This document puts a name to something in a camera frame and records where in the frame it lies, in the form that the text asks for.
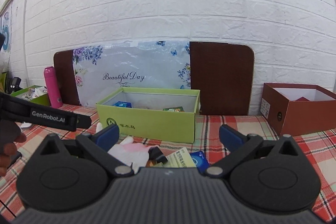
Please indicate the blue square packet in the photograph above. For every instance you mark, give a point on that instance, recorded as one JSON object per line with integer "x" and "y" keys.
{"x": 123, "y": 104}

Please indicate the green printed small box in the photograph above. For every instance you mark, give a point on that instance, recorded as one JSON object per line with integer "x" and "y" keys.
{"x": 174, "y": 109}

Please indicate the pink thermos bottle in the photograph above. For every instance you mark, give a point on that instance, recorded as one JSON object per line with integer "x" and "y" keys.
{"x": 52, "y": 87}

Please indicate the blue medicine box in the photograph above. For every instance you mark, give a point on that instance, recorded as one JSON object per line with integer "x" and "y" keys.
{"x": 200, "y": 161}

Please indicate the red plaid bed sheet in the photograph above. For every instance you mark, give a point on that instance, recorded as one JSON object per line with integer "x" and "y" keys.
{"x": 319, "y": 148}

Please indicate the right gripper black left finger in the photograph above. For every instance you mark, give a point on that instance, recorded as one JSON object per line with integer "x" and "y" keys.
{"x": 96, "y": 147}

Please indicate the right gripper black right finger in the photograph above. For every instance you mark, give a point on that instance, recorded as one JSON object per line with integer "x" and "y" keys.
{"x": 241, "y": 148}

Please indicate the dark brown headboard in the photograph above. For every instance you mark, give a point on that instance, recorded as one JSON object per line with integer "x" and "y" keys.
{"x": 224, "y": 74}

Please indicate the green open shoe box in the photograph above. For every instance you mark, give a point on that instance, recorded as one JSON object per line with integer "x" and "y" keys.
{"x": 146, "y": 118}

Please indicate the black tape roll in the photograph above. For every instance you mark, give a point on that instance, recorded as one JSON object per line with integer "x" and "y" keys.
{"x": 156, "y": 158}

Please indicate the white pink glove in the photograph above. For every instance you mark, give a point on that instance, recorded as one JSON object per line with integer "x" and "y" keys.
{"x": 134, "y": 155}

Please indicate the green box lid tray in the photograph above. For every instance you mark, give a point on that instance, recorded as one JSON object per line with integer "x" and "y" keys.
{"x": 35, "y": 94}

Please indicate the floral Beautiful Day plastic bag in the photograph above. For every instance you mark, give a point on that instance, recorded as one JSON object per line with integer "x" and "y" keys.
{"x": 101, "y": 69}

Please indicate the person's left hand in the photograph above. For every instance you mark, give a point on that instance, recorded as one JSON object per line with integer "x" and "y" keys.
{"x": 10, "y": 134}

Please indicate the brown open cardboard box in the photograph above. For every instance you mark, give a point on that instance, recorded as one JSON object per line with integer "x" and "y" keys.
{"x": 298, "y": 109}

